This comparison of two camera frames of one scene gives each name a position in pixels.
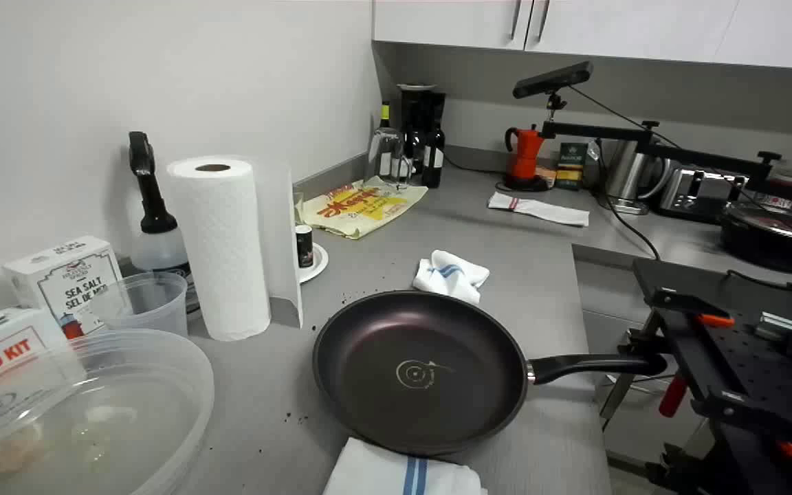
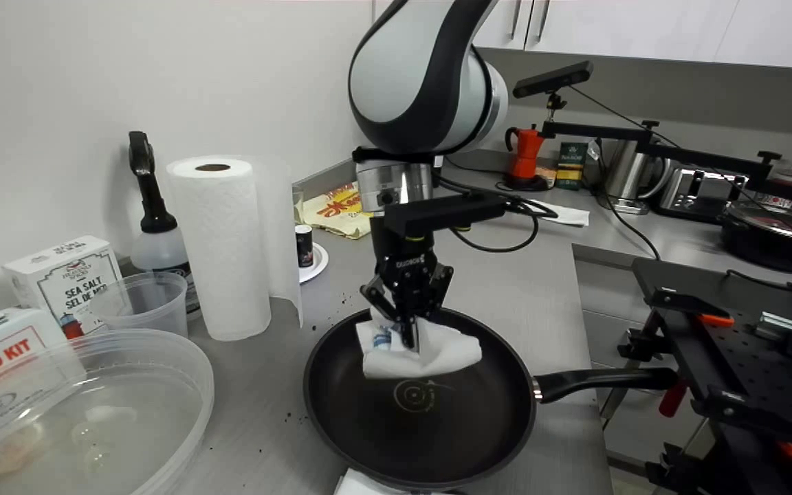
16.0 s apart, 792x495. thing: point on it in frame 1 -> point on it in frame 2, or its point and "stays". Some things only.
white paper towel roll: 220,226 stays
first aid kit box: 9,367 stays
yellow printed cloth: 361,206 stays
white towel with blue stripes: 372,472 -> 441,347
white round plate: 317,269 stays
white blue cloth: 442,274 -> 352,482
